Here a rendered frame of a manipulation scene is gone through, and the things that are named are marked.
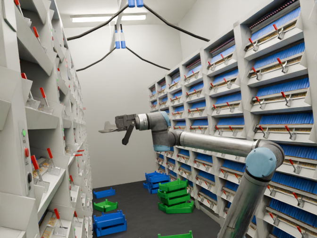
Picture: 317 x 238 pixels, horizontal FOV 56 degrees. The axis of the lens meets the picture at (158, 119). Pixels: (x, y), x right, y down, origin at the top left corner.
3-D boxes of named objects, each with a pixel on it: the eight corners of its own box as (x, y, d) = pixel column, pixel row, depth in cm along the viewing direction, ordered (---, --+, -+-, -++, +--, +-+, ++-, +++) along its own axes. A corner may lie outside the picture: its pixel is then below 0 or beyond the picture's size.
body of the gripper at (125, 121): (113, 116, 162) (135, 114, 165) (115, 132, 162) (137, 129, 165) (114, 116, 155) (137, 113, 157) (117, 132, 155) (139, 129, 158)
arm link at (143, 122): (145, 129, 167) (148, 130, 157) (137, 131, 166) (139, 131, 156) (143, 114, 167) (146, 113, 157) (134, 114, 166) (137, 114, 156)
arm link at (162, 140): (176, 149, 167) (173, 127, 166) (163, 153, 158) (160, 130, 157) (163, 149, 173) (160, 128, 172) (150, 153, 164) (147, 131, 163)
